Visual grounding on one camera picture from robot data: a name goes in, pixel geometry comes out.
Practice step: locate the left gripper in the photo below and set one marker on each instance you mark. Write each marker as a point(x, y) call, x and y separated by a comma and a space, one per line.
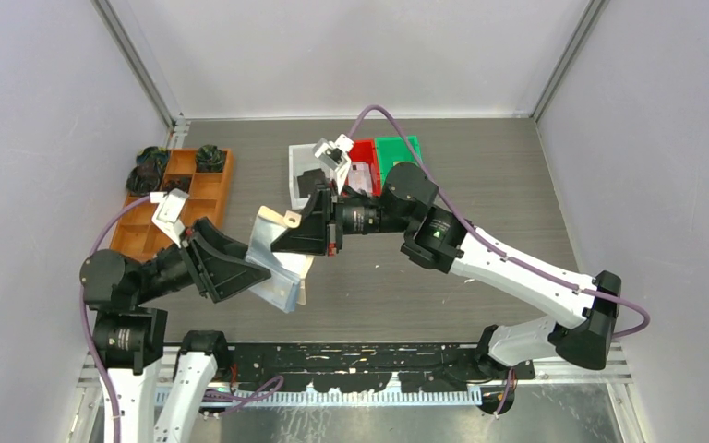
point(216, 259)

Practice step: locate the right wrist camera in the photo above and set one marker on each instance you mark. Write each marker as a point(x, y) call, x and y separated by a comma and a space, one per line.
point(335, 155)

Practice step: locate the aluminium rail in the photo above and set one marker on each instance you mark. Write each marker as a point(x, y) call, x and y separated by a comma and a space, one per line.
point(552, 370)

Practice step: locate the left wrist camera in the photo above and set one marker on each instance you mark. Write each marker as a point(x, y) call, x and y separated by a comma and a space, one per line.
point(167, 215)

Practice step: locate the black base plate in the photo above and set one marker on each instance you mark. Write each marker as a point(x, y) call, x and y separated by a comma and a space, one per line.
point(365, 374)

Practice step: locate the green plastic bin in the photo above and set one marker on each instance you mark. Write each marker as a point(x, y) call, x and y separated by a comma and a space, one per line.
point(390, 152)

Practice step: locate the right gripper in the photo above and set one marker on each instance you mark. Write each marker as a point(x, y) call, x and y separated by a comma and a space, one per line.
point(318, 232)

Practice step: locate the red plastic bin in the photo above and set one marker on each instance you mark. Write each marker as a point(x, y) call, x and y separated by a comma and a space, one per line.
point(364, 151)

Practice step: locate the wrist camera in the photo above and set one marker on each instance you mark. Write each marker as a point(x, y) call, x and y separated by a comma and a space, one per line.
point(167, 215)
point(335, 155)

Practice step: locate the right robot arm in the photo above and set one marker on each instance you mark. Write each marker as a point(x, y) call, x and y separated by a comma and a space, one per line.
point(579, 311)

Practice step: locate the clear card sleeve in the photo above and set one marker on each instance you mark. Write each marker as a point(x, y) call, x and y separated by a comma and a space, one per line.
point(272, 269)

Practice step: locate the white card in red bin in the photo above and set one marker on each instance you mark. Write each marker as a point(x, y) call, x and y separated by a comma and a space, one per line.
point(360, 178)

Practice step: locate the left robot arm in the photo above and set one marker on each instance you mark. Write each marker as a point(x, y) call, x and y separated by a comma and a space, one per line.
point(128, 337)

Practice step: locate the orange wooden compartment tray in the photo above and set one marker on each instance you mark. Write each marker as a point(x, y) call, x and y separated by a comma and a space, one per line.
point(136, 236)

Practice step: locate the dark fabric bundle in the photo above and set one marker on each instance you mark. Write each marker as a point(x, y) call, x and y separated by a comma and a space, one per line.
point(143, 180)
point(210, 159)
point(176, 181)
point(155, 156)

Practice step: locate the white plastic bin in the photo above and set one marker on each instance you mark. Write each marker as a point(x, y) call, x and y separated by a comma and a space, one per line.
point(301, 158)

